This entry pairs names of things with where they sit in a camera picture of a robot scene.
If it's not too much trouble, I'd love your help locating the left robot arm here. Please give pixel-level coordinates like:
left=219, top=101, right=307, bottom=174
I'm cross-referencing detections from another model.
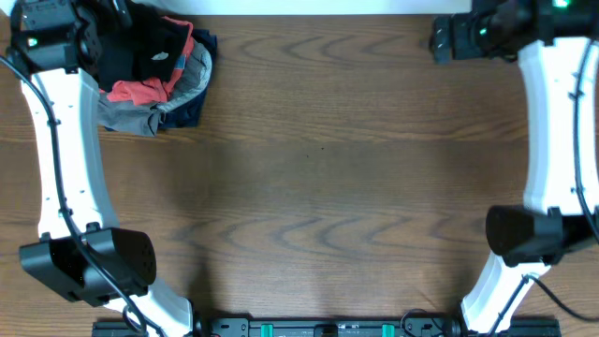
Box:
left=1, top=0, right=197, bottom=336

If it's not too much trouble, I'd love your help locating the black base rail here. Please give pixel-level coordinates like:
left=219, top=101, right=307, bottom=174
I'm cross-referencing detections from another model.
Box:
left=92, top=314, right=562, bottom=337

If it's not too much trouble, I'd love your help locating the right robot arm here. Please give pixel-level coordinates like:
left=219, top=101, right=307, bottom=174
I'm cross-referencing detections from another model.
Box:
left=430, top=0, right=598, bottom=336

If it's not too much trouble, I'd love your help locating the black t-shirt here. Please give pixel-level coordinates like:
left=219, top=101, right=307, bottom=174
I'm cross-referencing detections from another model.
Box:
left=97, top=1, right=189, bottom=92

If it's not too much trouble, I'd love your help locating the red printed t-shirt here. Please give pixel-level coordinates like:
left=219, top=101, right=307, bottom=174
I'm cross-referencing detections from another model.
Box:
left=103, top=16, right=196, bottom=106

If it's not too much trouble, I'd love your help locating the grey folded garment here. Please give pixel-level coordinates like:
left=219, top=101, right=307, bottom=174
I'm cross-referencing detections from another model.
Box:
left=95, top=40, right=213, bottom=139

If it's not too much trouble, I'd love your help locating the dark navy folded garment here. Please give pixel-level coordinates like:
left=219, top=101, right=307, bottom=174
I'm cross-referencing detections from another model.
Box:
left=158, top=29, right=217, bottom=130

